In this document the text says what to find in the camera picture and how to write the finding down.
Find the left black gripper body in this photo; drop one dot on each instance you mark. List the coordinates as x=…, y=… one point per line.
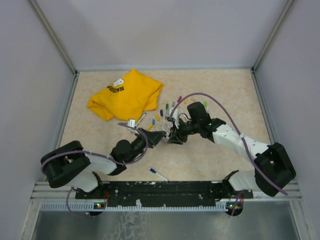
x=151, y=143

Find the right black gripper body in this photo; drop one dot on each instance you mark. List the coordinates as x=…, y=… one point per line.
x=182, y=136

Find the blue cap whiteboard marker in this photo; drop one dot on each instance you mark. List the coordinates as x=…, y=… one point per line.
x=158, y=174

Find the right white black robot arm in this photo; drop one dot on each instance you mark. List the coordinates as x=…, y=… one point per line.
x=273, y=169

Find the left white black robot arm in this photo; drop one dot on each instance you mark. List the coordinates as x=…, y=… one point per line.
x=72, y=165

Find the navy cap white marker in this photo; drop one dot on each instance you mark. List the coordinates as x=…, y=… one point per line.
x=141, y=118

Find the yellow printed t-shirt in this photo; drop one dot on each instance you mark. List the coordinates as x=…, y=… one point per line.
x=127, y=97

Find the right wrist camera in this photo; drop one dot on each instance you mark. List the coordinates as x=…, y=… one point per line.
x=172, y=115

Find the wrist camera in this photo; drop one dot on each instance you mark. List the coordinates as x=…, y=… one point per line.
x=131, y=123
x=172, y=115

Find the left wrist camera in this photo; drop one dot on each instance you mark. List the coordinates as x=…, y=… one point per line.
x=131, y=123

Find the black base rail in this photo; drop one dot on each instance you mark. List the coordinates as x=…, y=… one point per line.
x=166, y=195

